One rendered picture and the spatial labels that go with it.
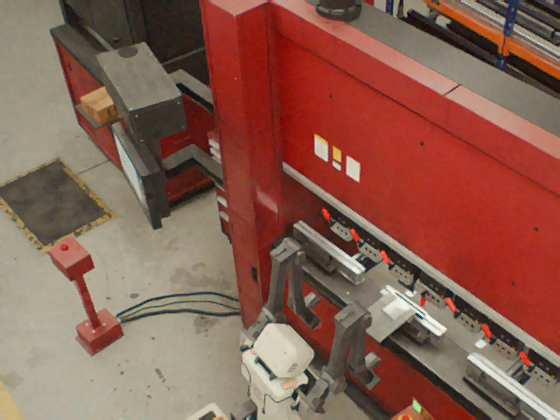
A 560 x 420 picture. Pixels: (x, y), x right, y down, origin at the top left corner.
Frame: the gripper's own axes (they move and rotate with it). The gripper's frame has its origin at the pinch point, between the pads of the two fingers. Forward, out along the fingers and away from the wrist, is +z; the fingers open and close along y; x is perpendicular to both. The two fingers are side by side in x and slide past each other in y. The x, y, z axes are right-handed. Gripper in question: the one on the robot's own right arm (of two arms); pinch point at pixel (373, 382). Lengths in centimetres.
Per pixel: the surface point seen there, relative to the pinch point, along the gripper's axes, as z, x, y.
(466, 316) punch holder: -3, -50, -11
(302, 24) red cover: -99, -86, 91
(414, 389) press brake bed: 48.2, -10.7, 1.8
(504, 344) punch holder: -2, -52, -32
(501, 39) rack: 59, -203, 124
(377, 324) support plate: 10.0, -20.5, 23.9
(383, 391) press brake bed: 69, 2, 22
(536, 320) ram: -25, -65, -42
